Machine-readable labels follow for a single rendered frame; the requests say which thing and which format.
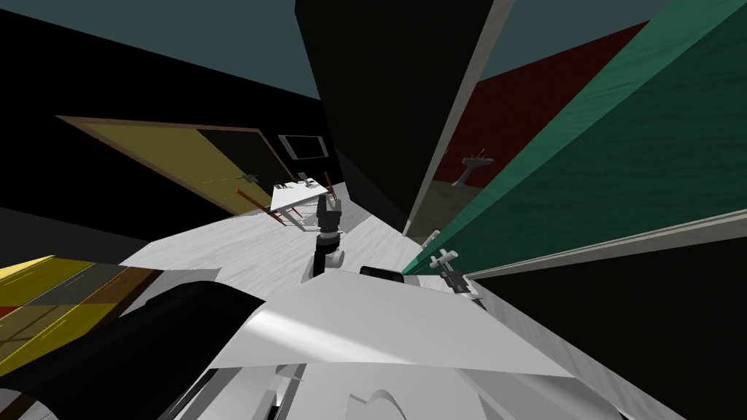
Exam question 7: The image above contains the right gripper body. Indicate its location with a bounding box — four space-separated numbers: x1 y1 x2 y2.
446 269 472 296

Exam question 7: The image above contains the white table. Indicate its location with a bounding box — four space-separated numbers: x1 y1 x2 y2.
269 174 345 233

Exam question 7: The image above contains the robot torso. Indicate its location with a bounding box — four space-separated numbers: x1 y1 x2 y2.
156 265 628 420

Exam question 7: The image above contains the yellow door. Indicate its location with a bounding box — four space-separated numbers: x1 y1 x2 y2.
56 115 295 217

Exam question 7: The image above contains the green door leaf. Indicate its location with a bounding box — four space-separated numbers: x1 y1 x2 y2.
401 0 747 276

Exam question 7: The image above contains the yellow patchwork rug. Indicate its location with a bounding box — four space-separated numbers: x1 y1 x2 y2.
0 254 166 377

